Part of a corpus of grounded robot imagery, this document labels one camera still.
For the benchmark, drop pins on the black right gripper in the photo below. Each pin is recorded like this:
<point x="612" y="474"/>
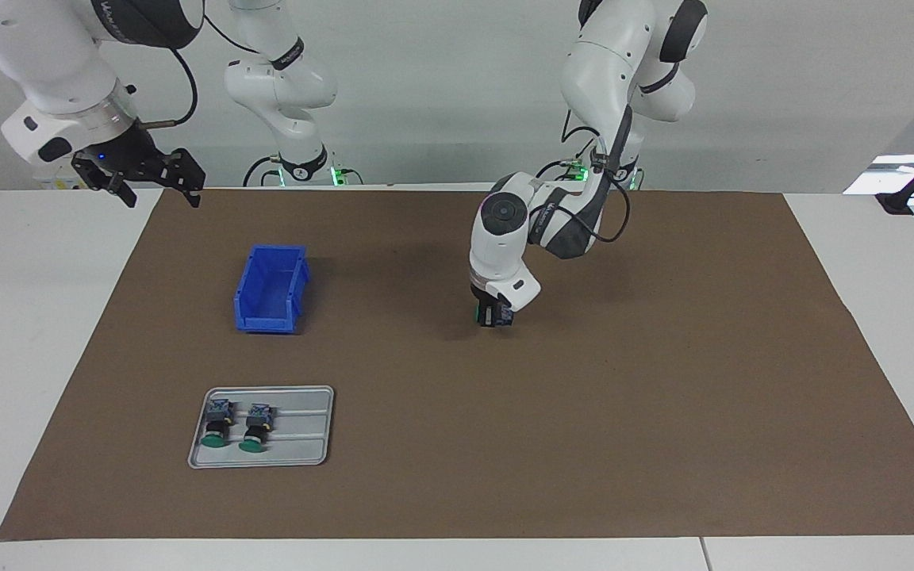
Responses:
<point x="117" y="155"/>

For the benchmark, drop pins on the blue plastic storage bin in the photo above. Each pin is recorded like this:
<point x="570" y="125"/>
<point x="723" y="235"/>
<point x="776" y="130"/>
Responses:
<point x="266" y="321"/>

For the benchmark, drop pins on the brown table mat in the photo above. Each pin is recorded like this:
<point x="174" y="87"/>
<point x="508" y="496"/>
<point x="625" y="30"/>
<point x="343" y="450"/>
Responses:
<point x="505" y="436"/>

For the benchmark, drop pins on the white background desk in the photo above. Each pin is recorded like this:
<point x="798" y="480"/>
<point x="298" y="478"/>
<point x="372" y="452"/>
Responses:
<point x="885" y="170"/>

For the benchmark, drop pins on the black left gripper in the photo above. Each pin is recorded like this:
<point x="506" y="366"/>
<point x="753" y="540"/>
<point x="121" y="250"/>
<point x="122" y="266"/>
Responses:
<point x="487" y="298"/>

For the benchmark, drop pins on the silver metal tray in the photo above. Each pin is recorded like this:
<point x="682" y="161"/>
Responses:
<point x="298" y="444"/>

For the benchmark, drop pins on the green push button switch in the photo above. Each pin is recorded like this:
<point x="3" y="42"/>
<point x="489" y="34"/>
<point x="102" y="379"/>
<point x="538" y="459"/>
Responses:
<point x="217" y="424"/>
<point x="509" y="317"/>
<point x="255" y="428"/>

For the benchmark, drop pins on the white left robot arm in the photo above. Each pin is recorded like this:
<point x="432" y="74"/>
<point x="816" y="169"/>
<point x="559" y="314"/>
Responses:
<point x="608" y="63"/>

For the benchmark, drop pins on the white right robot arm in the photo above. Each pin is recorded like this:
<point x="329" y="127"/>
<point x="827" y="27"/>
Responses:
<point x="44" y="55"/>

